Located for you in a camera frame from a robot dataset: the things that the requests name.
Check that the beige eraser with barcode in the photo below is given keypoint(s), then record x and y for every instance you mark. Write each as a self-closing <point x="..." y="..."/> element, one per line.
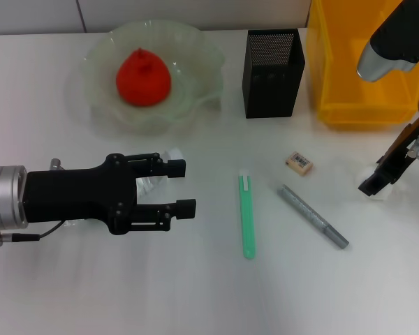
<point x="299" y="163"/>

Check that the green pen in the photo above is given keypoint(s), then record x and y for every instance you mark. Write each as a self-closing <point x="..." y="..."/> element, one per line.
<point x="248" y="216"/>

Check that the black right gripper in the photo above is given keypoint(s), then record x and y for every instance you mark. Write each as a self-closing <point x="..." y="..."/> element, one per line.
<point x="401" y="160"/>

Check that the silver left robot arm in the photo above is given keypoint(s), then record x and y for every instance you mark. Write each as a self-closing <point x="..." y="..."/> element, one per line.
<point x="5" y="199"/>

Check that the black mesh pen holder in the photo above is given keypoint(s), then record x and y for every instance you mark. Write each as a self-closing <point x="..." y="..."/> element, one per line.
<point x="272" y="90"/>

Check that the yellow plastic storage bin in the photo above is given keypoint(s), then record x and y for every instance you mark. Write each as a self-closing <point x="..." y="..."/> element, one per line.
<point x="335" y="70"/>

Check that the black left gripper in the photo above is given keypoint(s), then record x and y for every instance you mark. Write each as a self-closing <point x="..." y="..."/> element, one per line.
<point x="77" y="195"/>

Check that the red fruit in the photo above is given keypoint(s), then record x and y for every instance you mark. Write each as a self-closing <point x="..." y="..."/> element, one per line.
<point x="143" y="80"/>

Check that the translucent glass fruit plate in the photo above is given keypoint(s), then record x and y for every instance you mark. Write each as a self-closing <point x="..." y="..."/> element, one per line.
<point x="195" y="70"/>

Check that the grey marker pen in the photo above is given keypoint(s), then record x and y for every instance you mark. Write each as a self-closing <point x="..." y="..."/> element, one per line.
<point x="310" y="214"/>

